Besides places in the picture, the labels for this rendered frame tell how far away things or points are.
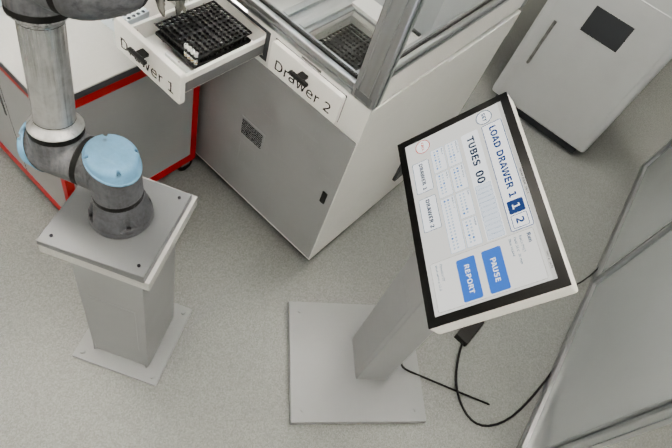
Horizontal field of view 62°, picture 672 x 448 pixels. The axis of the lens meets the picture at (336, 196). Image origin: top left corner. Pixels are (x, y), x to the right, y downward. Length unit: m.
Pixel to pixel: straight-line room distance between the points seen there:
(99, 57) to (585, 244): 2.33
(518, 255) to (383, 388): 1.10
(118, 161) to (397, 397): 1.37
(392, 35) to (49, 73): 0.77
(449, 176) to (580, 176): 2.02
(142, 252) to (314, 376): 0.95
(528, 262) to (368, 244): 1.35
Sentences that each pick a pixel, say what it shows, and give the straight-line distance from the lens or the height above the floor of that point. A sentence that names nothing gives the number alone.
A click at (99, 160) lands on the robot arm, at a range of 1.29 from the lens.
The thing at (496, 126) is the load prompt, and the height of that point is 1.16.
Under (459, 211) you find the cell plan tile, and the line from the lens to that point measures 1.32.
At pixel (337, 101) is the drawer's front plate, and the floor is 0.91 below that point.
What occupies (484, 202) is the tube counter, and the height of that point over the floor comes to 1.11.
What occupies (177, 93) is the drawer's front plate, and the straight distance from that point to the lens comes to 1.64.
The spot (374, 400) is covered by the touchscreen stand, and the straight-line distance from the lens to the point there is 2.16.
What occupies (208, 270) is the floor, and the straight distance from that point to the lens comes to 2.28.
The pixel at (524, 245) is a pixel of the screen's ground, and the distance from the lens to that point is 1.22.
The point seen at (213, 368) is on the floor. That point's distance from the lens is 2.13.
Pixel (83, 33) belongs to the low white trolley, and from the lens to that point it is 1.96.
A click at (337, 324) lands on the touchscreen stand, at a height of 0.04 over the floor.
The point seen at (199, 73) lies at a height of 0.88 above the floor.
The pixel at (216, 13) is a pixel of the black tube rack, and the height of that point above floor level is 0.90.
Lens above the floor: 2.02
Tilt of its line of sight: 52 degrees down
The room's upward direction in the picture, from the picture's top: 23 degrees clockwise
